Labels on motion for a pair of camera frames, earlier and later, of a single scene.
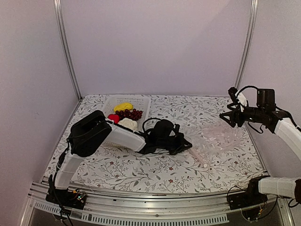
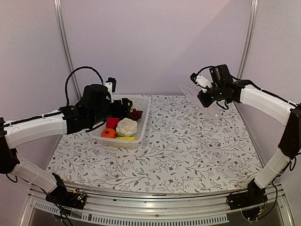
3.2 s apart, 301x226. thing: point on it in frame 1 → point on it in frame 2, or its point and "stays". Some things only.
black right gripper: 236,113 → 206,102
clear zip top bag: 209,141 → 214,111
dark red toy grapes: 134,114 stays
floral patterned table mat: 222,156 stays
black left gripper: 181,143 → 125,111
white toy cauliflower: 129,123 stays
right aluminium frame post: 248,44 stays
